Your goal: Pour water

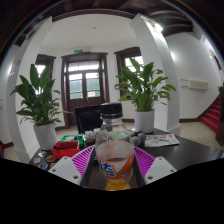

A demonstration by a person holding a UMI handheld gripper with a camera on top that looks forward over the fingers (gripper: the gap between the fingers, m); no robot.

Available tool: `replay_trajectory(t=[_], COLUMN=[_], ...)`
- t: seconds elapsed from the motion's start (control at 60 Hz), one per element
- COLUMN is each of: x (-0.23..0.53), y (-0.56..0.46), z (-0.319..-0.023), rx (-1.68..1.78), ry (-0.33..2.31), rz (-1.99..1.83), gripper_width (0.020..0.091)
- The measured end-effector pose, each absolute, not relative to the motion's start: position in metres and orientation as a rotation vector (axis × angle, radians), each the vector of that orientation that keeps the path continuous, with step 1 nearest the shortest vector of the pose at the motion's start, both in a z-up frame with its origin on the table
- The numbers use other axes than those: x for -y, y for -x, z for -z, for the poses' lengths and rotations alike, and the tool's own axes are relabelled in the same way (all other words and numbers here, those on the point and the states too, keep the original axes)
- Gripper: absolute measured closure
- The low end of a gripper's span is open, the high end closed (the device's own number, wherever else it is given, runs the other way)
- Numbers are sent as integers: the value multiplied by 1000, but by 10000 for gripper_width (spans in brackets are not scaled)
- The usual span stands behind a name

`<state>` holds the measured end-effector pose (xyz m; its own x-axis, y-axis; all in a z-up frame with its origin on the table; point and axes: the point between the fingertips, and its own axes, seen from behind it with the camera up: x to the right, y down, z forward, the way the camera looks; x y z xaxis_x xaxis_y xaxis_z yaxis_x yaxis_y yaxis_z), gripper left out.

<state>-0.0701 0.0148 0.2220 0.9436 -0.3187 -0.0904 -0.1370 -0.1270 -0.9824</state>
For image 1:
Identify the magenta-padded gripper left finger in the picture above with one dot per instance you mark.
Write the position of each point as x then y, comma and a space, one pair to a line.
81, 160

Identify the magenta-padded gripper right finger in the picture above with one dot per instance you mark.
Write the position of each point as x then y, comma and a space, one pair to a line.
145, 160

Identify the clear orange-labelled drink bottle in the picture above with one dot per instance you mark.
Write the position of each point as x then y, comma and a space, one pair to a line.
115, 160

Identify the red box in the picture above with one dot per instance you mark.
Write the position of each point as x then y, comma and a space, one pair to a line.
65, 150

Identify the grey round plush toy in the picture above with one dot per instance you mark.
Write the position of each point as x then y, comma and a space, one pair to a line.
138, 139

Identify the green box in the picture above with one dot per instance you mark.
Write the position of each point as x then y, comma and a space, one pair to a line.
71, 137

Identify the basket of white items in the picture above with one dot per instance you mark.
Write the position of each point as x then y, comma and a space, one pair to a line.
90, 136

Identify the printed magazine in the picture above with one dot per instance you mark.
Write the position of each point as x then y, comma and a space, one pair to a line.
161, 140

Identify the small potted green plant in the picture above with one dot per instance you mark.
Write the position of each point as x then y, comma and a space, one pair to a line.
143, 90

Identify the large potted green plant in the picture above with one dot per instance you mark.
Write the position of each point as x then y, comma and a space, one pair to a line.
38, 103

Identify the dark wooden double door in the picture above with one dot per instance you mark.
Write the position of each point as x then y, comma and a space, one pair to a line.
85, 83

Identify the red carpeted staircase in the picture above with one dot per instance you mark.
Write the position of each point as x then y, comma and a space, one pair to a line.
213, 116

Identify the wide dark-framed window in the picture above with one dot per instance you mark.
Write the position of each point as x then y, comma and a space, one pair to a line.
130, 63

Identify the narrow dark-framed window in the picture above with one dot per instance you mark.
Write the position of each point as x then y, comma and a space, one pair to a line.
40, 68

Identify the green exit sign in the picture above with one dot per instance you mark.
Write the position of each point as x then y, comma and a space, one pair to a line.
78, 51

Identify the long white wall unit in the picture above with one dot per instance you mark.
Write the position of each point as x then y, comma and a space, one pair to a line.
196, 84

